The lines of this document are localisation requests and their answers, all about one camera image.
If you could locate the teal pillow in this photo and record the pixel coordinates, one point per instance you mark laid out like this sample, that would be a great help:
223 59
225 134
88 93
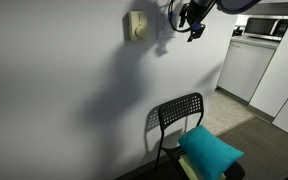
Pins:
207 151

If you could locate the small black countertop appliance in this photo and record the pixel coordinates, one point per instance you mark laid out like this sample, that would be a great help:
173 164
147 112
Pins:
238 31

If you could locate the white light switch plate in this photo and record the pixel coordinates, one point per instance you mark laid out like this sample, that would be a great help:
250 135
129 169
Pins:
165 28

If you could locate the tall white cabinet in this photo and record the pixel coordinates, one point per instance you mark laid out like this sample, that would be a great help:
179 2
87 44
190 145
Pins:
284 73

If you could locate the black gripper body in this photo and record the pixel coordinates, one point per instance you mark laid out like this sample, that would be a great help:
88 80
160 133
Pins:
199 10

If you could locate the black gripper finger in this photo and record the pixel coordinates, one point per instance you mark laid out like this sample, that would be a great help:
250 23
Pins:
183 15
197 30

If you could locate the beige dimmer knob plate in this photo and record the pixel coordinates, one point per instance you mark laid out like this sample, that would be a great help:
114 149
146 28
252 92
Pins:
138 26

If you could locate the black perforated metal chair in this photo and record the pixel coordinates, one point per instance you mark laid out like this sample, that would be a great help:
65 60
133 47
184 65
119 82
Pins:
179 110

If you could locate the white low kitchen cabinet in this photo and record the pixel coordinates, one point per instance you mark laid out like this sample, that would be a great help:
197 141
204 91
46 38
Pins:
245 66

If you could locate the silver black microwave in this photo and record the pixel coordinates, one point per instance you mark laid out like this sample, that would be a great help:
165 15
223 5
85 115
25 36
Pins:
267 27

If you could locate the yellow-green seat cushion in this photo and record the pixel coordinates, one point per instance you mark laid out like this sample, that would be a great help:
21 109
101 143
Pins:
189 168

